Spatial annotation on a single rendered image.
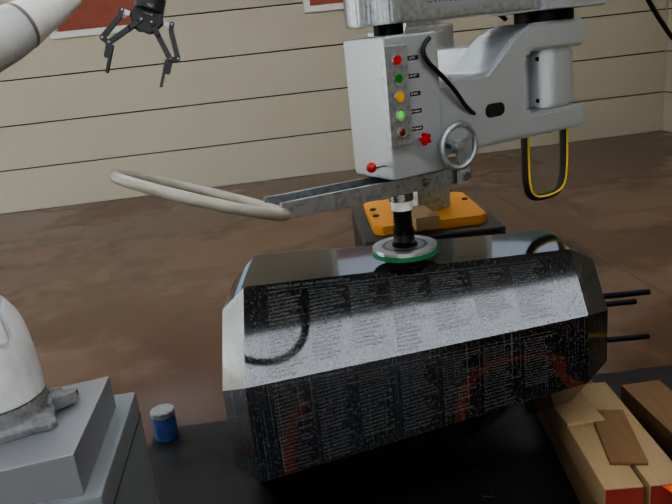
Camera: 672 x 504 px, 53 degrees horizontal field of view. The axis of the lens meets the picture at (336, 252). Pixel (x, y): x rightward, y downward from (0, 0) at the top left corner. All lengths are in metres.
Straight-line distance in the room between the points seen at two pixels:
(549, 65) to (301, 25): 5.94
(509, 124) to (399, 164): 0.46
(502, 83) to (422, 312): 0.78
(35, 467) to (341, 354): 1.01
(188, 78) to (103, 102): 1.01
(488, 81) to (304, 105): 6.09
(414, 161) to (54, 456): 1.28
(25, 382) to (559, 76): 1.90
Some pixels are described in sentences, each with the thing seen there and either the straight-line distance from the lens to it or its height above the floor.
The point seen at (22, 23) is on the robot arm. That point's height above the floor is 1.64.
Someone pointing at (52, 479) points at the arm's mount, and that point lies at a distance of 1.37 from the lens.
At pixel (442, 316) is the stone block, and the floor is 0.69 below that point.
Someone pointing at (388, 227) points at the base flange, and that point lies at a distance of 2.82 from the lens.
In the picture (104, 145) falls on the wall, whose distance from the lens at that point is 8.43.
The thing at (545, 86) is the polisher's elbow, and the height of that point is 1.32.
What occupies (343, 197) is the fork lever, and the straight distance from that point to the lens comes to 1.99.
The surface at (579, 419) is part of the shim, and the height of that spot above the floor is 0.24.
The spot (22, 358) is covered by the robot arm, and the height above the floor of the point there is 1.02.
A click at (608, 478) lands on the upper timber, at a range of 2.25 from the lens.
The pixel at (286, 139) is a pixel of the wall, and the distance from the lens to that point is 8.26.
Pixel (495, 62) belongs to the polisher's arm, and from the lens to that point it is 2.29.
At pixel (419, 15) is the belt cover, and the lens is 2.06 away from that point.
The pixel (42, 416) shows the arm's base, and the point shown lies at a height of 0.90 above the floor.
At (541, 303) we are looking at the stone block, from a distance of 2.20.
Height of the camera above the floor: 1.54
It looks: 17 degrees down
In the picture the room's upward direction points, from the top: 6 degrees counter-clockwise
